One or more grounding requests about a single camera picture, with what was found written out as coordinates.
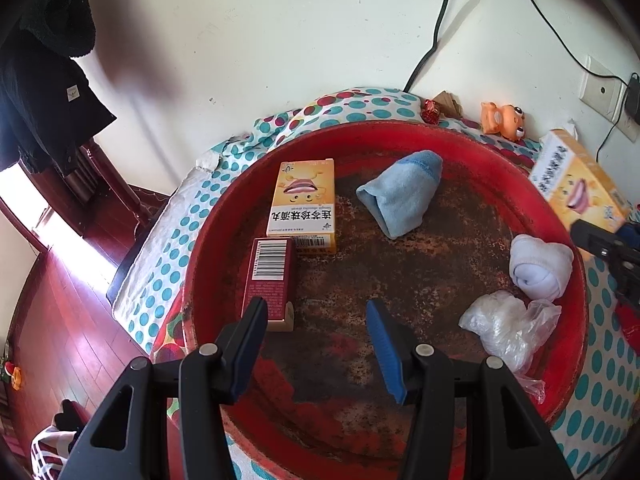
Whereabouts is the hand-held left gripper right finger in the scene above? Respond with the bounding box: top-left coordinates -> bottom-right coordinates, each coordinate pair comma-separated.
366,300 -> 573,480

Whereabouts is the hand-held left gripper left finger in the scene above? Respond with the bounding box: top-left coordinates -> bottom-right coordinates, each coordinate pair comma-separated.
59,296 -> 270,480

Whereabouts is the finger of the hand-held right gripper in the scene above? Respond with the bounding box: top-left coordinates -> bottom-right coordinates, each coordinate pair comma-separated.
570,219 -> 640,307
617,222 -> 640,250

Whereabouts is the yellow medicine box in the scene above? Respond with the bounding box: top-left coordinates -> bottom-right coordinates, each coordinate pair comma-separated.
529,130 -> 632,261
266,159 -> 337,253

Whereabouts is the white sock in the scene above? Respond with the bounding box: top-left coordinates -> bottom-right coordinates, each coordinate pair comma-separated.
509,234 -> 575,302

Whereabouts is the dark red box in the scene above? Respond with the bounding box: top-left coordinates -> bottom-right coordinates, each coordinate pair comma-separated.
241,237 -> 296,333

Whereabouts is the round red tray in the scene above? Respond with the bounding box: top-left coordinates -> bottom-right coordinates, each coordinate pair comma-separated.
182,120 -> 588,480

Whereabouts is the clear plastic bag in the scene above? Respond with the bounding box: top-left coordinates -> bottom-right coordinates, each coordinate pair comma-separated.
459,290 -> 562,403

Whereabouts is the light blue sock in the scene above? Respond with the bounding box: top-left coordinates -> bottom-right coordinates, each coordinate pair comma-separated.
356,150 -> 445,239

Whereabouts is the large red cloth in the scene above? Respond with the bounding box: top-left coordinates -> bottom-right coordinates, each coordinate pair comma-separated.
614,302 -> 640,356

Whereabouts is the black power adapter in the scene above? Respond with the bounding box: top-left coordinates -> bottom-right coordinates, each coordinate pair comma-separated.
624,74 -> 640,123

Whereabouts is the orange animal toy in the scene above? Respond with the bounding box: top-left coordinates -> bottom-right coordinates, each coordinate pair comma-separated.
481,101 -> 527,141

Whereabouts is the red white plaid cloth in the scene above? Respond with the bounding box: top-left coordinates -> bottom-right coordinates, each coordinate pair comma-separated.
31,399 -> 93,480

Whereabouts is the polka dot tablecloth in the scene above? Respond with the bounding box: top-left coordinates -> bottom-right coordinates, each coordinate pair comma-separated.
112,87 -> 640,480

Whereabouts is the dark hanging jacket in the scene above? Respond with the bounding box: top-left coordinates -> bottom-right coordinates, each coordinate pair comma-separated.
0,0 -> 118,176

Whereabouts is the black adapter cable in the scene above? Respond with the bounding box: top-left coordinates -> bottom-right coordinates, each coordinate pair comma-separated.
595,110 -> 626,162

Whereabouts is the white wall antenna socket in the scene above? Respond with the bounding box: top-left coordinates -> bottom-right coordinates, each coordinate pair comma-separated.
580,55 -> 632,122

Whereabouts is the black hanging cable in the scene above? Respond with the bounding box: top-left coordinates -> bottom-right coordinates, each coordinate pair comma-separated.
404,0 -> 467,93

